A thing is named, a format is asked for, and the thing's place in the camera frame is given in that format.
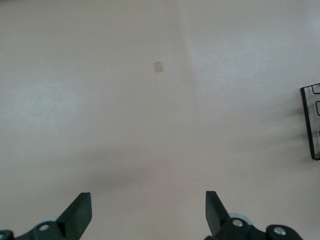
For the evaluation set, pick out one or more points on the small brown tape square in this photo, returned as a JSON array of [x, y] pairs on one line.
[[158, 67]]

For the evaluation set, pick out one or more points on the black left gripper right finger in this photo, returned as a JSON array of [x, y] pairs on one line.
[[217, 220]]

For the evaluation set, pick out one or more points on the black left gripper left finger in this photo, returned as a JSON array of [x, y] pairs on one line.
[[72, 220]]

